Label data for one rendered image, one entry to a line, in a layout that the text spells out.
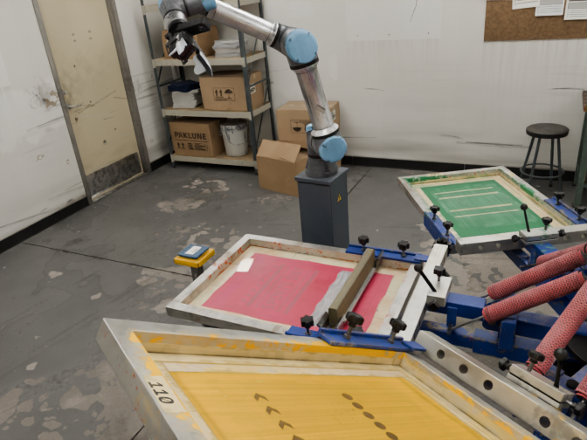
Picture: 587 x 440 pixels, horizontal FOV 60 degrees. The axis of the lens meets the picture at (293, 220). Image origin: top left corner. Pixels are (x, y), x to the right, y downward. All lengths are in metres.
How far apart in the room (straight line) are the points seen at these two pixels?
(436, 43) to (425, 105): 0.61
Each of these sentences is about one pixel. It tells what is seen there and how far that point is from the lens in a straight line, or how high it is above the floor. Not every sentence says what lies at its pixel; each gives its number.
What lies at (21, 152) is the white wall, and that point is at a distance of 5.27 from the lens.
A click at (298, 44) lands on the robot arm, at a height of 1.79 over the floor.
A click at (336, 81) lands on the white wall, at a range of 5.71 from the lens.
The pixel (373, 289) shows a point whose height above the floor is 0.95.
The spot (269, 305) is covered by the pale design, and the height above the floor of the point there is 0.96.
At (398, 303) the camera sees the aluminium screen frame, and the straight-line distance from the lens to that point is 1.79.
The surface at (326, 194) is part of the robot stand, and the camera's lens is 2.26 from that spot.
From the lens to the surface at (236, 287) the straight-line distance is 1.99.
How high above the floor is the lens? 2.02
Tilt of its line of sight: 26 degrees down
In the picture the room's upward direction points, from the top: 5 degrees counter-clockwise
